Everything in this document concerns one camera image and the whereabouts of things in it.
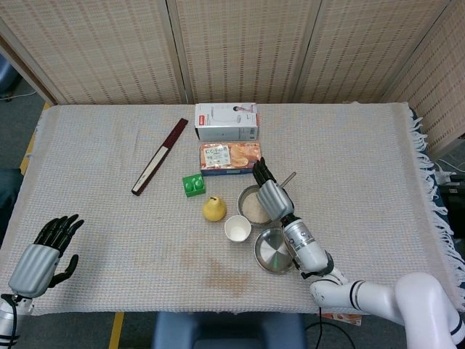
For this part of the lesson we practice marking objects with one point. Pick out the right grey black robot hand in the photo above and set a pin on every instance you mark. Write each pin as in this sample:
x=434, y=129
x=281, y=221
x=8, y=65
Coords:
x=274, y=200

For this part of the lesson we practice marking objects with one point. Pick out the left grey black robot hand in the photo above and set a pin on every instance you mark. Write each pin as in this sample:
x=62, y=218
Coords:
x=34, y=265

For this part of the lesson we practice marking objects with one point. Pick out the metal spoon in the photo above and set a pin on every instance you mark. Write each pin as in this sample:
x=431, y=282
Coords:
x=288, y=179

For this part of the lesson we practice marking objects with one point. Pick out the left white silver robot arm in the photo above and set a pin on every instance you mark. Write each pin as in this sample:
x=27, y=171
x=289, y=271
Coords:
x=7, y=320

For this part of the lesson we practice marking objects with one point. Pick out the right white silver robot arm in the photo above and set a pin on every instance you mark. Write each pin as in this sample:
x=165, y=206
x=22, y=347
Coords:
x=363, y=294

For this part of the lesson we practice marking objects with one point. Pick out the steel bowl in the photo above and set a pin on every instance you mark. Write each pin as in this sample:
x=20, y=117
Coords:
x=240, y=205

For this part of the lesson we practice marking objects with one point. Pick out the white paper cup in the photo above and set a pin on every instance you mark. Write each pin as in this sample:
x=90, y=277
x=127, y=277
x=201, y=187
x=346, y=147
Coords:
x=238, y=229

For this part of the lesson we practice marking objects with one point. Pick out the empty steel plate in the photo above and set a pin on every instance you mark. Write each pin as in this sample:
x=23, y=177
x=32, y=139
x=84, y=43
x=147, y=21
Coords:
x=270, y=254

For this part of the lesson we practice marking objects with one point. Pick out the yellow pear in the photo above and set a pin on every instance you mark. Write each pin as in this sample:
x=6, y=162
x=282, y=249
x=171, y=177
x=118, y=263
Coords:
x=214, y=210

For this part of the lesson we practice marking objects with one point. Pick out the dark blue seat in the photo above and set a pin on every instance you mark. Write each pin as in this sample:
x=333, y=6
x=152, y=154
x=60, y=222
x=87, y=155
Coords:
x=9, y=203

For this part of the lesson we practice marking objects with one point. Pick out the orange blue biscuit box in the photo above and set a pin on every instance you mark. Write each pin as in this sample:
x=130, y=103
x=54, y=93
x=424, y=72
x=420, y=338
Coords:
x=221, y=156

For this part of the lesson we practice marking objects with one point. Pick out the green toy building block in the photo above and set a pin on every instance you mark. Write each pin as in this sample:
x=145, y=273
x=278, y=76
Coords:
x=192, y=186

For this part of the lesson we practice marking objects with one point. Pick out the white woven tablecloth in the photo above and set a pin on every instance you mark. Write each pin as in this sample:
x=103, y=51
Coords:
x=109, y=218

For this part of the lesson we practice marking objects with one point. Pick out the white carton box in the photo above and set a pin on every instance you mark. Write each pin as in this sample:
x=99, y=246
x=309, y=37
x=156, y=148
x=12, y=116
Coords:
x=225, y=125

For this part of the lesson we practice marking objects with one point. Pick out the dark red folded fan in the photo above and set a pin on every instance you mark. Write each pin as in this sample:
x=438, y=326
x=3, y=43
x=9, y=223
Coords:
x=160, y=158

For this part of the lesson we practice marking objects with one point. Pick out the orange printed package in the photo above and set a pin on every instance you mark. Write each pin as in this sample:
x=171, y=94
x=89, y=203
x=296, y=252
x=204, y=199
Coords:
x=341, y=318

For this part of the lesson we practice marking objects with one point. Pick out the woven folding screen panel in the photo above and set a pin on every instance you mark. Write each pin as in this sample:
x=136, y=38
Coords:
x=247, y=47
x=436, y=91
x=363, y=47
x=91, y=47

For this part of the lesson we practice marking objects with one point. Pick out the black equipment box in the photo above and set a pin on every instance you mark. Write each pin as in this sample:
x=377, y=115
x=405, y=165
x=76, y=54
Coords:
x=454, y=207

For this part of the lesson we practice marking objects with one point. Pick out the blue rounded object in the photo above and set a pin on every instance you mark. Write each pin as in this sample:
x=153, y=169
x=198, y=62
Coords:
x=7, y=76

